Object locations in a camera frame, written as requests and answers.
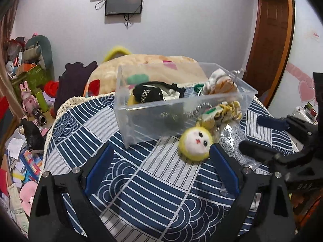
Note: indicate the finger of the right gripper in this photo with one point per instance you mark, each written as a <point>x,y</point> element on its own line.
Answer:
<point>262,153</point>
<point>273,123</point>

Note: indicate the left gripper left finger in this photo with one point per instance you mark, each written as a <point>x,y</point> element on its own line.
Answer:
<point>80,183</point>

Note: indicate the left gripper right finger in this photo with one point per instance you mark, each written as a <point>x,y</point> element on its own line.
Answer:
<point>241,183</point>

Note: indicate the silver glitter plastic bag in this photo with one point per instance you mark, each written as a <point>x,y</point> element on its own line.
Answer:
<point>229,137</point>

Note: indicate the floral patterned scrunchie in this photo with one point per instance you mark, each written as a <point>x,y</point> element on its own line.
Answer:
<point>223,113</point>

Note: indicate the yellow round plush toy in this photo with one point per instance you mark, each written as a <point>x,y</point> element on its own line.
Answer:
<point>195,143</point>

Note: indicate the white sock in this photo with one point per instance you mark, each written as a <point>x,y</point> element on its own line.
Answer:
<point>219,82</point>

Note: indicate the green knitted glove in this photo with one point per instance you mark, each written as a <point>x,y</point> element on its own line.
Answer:
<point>198,88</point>

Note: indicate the clear plastic storage box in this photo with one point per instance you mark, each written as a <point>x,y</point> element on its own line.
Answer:
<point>149,121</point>

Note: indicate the black and white cloth bag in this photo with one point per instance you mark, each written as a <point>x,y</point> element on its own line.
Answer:
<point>153,91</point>

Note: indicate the white wardrobe sliding door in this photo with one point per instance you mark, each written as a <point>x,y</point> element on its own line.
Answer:
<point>296,87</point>

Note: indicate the blue patterned tablecloth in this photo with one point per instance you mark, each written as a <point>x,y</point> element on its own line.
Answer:
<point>149,193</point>

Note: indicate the brown wooden door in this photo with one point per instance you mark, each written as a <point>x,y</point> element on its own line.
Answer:
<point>270,47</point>

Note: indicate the pink rabbit figure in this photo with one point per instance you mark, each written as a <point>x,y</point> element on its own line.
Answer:
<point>29,101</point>

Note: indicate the green bottle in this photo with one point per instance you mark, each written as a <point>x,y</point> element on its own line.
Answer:
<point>41,100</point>

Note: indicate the red plush item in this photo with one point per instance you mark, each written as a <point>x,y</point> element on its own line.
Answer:
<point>51,88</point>

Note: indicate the dark purple clothing pile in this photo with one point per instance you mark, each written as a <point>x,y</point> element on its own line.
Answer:
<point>72,82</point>

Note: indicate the red box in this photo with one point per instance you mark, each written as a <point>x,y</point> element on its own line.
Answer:
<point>4,105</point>

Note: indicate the green cardboard box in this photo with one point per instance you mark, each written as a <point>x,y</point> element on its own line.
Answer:
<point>36,77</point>

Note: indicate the beige fleece blanket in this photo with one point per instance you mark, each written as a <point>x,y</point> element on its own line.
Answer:
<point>138,68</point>

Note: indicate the grey green plush toy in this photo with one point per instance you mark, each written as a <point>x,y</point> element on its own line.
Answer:
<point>38,48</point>

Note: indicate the striped red gold curtain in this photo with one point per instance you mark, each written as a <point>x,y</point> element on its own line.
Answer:
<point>7,90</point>

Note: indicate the small black wall monitor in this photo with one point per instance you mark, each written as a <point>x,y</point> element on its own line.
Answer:
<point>123,7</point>

